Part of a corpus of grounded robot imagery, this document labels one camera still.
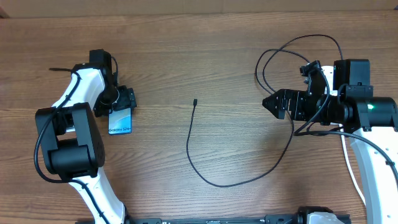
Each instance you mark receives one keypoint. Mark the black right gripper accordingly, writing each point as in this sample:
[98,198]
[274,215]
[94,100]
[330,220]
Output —
[296,102]

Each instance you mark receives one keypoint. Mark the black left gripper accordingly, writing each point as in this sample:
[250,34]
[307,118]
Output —
[127,99]

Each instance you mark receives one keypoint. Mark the blue Galaxy smartphone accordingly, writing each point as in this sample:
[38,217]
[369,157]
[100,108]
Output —
[120,122]

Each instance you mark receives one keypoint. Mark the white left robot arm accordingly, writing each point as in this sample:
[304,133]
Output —
[70,149]

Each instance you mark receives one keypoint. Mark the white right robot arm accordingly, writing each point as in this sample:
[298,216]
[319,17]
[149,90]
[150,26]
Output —
[342,94]

